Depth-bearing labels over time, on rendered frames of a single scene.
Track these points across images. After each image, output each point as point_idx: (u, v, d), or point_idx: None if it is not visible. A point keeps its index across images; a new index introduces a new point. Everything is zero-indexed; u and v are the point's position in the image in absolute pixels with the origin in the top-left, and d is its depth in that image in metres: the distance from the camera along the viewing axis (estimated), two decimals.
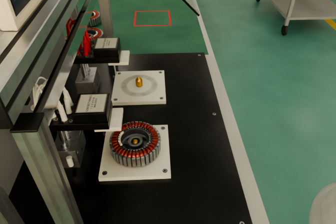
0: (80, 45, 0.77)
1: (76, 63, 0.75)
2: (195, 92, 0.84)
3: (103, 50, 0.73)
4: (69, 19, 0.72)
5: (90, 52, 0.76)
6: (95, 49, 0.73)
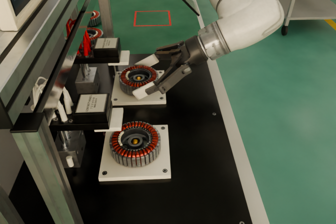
0: (80, 45, 0.77)
1: (76, 63, 0.75)
2: (195, 92, 0.84)
3: (103, 50, 0.73)
4: (69, 19, 0.72)
5: (90, 52, 0.76)
6: (95, 49, 0.73)
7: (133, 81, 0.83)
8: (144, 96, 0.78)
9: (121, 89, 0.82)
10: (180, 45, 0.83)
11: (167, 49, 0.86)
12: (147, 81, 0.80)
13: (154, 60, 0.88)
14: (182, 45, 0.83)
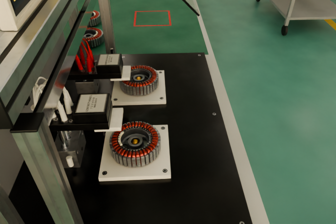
0: (84, 61, 0.80)
1: (80, 79, 0.78)
2: (195, 92, 0.84)
3: (106, 66, 0.76)
4: None
5: (93, 68, 0.79)
6: (98, 66, 0.76)
7: (133, 81, 0.83)
8: None
9: (121, 89, 0.82)
10: None
11: None
12: (147, 81, 0.80)
13: None
14: None
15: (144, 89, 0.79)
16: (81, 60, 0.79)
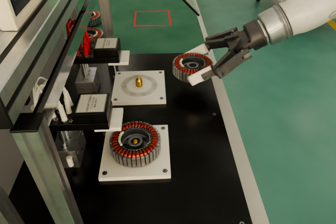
0: (80, 45, 0.77)
1: (76, 63, 0.75)
2: (195, 92, 0.84)
3: (103, 50, 0.73)
4: (69, 19, 0.72)
5: (90, 52, 0.76)
6: (95, 49, 0.73)
7: None
8: (189, 50, 0.85)
9: (176, 76, 0.80)
10: (245, 54, 0.73)
11: (230, 65, 0.74)
12: (203, 68, 0.78)
13: (209, 70, 0.75)
14: (247, 53, 0.73)
15: None
16: None
